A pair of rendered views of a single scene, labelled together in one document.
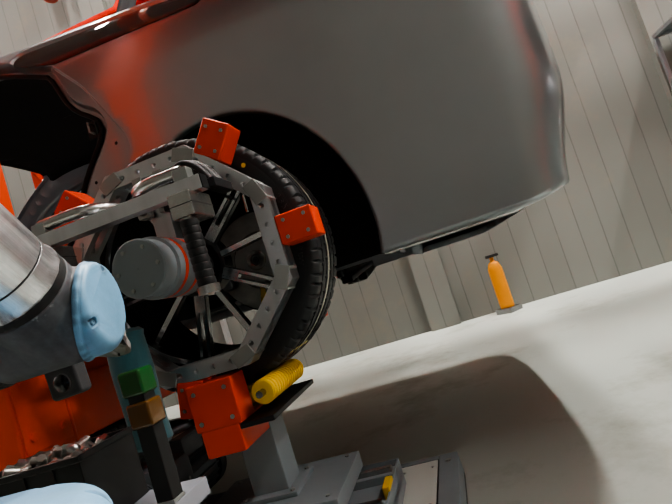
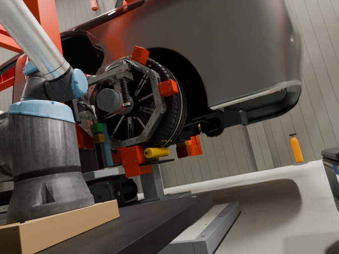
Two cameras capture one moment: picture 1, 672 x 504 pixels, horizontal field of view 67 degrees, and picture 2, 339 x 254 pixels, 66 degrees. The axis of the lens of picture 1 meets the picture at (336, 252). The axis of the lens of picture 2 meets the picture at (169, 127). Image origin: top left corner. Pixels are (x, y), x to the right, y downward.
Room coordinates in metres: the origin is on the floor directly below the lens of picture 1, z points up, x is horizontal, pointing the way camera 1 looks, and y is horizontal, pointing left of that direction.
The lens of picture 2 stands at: (-0.27, -0.18, 0.39)
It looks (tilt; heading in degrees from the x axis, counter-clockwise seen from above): 9 degrees up; 11
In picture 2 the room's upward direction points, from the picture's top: 12 degrees counter-clockwise
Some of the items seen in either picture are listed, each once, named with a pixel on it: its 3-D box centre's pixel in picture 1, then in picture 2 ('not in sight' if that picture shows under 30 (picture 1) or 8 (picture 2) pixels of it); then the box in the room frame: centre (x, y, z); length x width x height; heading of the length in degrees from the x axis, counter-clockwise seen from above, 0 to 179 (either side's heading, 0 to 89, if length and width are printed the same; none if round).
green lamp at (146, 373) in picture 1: (137, 381); (97, 128); (0.80, 0.36, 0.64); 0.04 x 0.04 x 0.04; 79
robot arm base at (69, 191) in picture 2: not in sight; (51, 192); (0.29, 0.25, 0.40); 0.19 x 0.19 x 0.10
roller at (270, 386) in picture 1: (279, 379); (157, 152); (1.29, 0.23, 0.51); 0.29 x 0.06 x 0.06; 169
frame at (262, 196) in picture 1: (180, 267); (122, 104); (1.22, 0.37, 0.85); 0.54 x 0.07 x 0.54; 79
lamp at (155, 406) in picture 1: (146, 412); (98, 139); (0.80, 0.36, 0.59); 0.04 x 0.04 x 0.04; 79
